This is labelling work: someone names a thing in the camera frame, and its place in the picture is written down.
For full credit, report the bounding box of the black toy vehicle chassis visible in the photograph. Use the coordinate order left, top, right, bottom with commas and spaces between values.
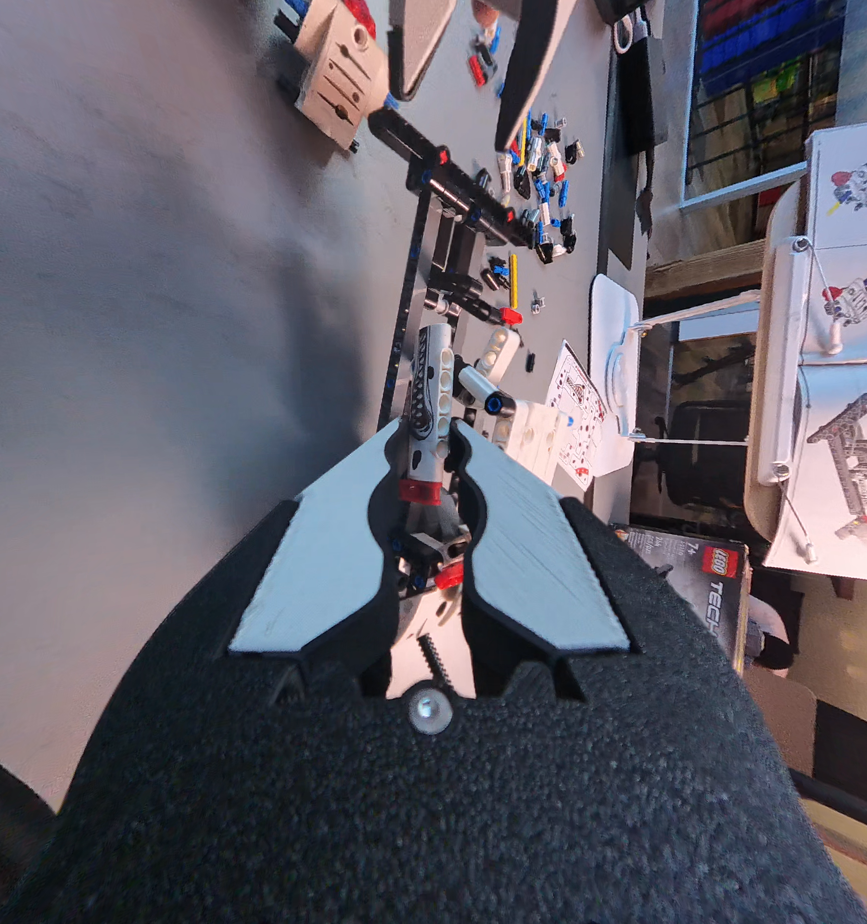
365, 104, 596, 701

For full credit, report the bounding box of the black power adapter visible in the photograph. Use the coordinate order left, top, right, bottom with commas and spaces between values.
614, 0, 667, 154

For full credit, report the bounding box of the grey desk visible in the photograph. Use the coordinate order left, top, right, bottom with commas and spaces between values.
0, 0, 651, 809

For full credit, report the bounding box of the white book stand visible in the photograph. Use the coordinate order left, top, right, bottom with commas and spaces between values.
590, 162, 846, 564

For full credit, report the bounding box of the wire shelf rack with bins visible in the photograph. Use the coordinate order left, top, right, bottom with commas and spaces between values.
687, 0, 849, 189

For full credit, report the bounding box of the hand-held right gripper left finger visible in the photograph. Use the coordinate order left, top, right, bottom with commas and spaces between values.
229, 422, 406, 662

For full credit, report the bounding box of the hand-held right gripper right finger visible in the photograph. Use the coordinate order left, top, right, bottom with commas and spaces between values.
456, 422, 634, 658

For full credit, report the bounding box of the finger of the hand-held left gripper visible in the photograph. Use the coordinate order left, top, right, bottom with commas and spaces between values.
493, 0, 580, 154
389, 0, 458, 101

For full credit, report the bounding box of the white sticker sheet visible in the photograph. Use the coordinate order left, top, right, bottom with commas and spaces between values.
547, 343, 609, 486

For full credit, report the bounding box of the small white toy brick assembly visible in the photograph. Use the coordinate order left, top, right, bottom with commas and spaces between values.
293, 0, 393, 154

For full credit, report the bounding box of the pile of small toy brick parts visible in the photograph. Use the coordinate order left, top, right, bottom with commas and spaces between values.
463, 26, 587, 316

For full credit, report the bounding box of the toy set cardboard box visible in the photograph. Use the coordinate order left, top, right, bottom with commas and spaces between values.
614, 523, 753, 674

